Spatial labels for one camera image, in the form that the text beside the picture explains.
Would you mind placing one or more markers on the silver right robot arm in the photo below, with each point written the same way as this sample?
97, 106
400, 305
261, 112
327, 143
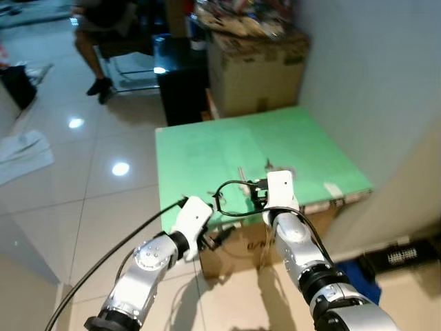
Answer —
296, 238

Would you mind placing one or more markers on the small keys with tag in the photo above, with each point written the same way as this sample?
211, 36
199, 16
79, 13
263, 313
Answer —
284, 167

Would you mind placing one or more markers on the thin grey stick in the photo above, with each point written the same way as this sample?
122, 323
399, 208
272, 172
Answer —
240, 174

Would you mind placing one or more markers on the printed cardboard box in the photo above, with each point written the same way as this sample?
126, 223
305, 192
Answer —
241, 248

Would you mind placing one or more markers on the green table cover sheet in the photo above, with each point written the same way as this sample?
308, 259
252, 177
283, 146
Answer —
207, 152

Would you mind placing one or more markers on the white tape patch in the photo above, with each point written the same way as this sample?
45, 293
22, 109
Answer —
333, 190

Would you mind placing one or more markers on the large plain cardboard box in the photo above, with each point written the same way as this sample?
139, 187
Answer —
255, 76

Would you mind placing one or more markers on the black cabinet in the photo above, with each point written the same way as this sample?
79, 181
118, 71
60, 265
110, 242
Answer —
182, 89

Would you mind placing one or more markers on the blue cloth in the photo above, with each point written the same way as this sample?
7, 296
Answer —
362, 279

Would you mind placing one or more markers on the pile of packaged goods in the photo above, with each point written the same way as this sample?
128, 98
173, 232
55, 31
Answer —
241, 17

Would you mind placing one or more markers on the white plastic sheet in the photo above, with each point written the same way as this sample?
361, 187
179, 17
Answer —
24, 155

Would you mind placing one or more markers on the seated person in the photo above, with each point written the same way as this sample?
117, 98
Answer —
86, 48

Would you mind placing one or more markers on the black bag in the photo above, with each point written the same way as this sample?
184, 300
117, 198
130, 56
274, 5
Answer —
17, 86

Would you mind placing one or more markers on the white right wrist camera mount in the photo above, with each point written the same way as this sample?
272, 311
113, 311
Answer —
281, 193

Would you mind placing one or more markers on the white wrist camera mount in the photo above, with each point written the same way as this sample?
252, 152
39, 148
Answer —
281, 193
193, 217

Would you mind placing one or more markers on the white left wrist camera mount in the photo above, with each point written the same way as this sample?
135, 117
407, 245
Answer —
193, 217

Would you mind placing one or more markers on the metal frame chair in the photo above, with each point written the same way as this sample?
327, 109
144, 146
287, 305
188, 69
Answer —
124, 47

